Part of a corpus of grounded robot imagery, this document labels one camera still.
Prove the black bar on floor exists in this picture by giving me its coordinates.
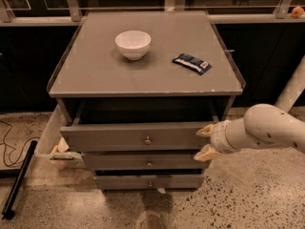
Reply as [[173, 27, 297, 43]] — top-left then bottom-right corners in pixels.
[[2, 140, 37, 220]]

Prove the grey drawer cabinet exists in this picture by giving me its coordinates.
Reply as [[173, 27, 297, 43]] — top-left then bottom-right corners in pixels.
[[48, 11, 245, 177]]

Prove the orange fruit on ledge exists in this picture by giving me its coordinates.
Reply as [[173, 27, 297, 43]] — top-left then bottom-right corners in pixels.
[[291, 6, 304, 18]]

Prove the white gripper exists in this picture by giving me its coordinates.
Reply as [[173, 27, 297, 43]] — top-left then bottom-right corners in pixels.
[[194, 119, 245, 161]]

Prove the grey drawer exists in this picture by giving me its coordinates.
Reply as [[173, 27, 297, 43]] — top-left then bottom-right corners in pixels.
[[59, 98, 218, 153], [82, 151, 208, 170], [94, 175, 204, 190]]

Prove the clear plastic bin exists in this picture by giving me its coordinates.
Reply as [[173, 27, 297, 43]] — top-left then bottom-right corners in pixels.
[[34, 106, 85, 169]]

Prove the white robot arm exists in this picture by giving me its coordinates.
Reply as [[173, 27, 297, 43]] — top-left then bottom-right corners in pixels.
[[194, 57, 305, 161]]

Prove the cream object in bin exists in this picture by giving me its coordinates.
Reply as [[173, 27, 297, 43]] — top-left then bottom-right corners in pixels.
[[51, 137, 70, 154]]

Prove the grey bottom drawer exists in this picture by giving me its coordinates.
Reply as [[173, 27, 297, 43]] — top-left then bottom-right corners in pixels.
[[94, 175, 204, 190]]

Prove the grey middle drawer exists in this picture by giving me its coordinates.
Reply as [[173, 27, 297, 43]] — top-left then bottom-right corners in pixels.
[[82, 151, 208, 170]]

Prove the grey top drawer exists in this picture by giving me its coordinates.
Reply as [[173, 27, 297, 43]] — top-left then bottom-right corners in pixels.
[[59, 98, 218, 153]]

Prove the white ceramic bowl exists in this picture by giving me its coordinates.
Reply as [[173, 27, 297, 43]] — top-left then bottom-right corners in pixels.
[[114, 31, 152, 60]]

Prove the black cable on floor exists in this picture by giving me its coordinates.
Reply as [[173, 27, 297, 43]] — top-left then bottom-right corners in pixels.
[[0, 119, 41, 169]]

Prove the metal railing frame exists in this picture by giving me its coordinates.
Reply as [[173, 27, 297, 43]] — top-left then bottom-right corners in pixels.
[[0, 0, 305, 26]]

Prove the blue snack packet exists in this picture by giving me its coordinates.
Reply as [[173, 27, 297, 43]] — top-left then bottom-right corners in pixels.
[[173, 53, 212, 75]]

